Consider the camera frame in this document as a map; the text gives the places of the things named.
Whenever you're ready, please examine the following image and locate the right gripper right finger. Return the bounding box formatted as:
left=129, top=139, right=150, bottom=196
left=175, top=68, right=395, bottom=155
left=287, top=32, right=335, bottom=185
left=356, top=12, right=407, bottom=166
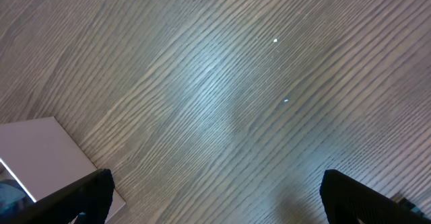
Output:
left=319, top=170, right=430, bottom=224

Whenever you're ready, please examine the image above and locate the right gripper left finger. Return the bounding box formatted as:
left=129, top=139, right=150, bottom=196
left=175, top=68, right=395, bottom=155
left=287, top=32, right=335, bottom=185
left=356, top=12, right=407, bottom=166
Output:
left=1, top=169, right=115, bottom=224

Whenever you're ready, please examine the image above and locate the open white cardboard box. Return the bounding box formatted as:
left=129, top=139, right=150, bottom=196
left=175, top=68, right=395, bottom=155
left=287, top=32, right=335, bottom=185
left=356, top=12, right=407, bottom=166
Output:
left=1, top=117, right=125, bottom=222

